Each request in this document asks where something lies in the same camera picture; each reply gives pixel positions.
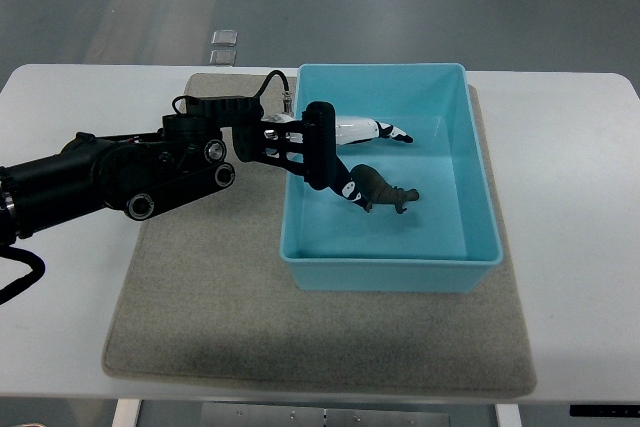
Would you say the white right table leg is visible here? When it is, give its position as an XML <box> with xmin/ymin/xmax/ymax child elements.
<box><xmin>495</xmin><ymin>404</ymin><xmax>523</xmax><ymax>427</ymax></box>

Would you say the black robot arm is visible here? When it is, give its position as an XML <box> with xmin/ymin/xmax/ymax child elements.
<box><xmin>1</xmin><ymin>87</ymin><xmax>350</xmax><ymax>302</ymax></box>

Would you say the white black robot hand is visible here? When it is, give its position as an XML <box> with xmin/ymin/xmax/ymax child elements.
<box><xmin>330</xmin><ymin>116</ymin><xmax>413</xmax><ymax>212</ymax></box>

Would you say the metal table crossbar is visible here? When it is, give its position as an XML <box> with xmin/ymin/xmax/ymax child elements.
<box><xmin>199</xmin><ymin>403</ymin><xmax>451</xmax><ymax>427</ymax></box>

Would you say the blue plastic box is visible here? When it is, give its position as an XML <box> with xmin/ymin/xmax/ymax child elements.
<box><xmin>280</xmin><ymin>63</ymin><xmax>503</xmax><ymax>293</ymax></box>

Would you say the white left table leg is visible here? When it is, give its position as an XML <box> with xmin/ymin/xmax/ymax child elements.
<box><xmin>111</xmin><ymin>399</ymin><xmax>142</xmax><ymax>427</ymax></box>

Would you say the lower floor socket plate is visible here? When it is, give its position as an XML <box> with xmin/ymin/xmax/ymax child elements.
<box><xmin>209</xmin><ymin>49</ymin><xmax>237</xmax><ymax>66</ymax></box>

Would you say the grey felt mat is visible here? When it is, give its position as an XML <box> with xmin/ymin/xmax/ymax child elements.
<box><xmin>102</xmin><ymin>71</ymin><xmax>539</xmax><ymax>395</ymax></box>

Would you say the white table leg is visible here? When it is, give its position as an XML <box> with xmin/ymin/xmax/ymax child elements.
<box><xmin>495</xmin><ymin>404</ymin><xmax>523</xmax><ymax>427</ymax></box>
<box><xmin>111</xmin><ymin>399</ymin><xmax>142</xmax><ymax>427</ymax></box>

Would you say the brown toy hippo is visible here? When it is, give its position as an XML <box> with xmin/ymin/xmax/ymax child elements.
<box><xmin>351</xmin><ymin>164</ymin><xmax>420</xmax><ymax>214</ymax></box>

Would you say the black table control panel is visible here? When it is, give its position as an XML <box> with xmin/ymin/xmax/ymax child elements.
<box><xmin>569</xmin><ymin>404</ymin><xmax>640</xmax><ymax>418</ymax></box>

